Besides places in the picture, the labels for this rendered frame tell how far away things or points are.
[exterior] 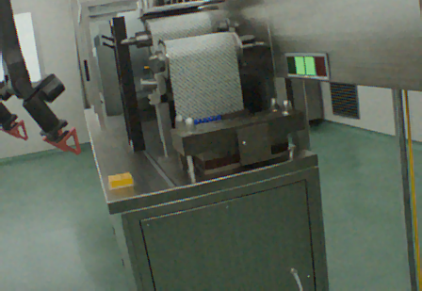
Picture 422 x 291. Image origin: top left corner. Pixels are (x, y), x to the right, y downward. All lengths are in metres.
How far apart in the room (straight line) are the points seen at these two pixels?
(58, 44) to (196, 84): 5.61
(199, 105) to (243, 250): 0.50
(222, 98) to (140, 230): 0.54
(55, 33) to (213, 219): 5.92
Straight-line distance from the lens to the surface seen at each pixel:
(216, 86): 1.62
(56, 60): 7.11
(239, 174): 1.41
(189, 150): 1.41
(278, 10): 1.50
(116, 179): 1.47
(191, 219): 1.41
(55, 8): 7.15
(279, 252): 1.55
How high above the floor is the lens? 1.30
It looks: 7 degrees down
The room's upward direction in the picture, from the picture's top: 8 degrees counter-clockwise
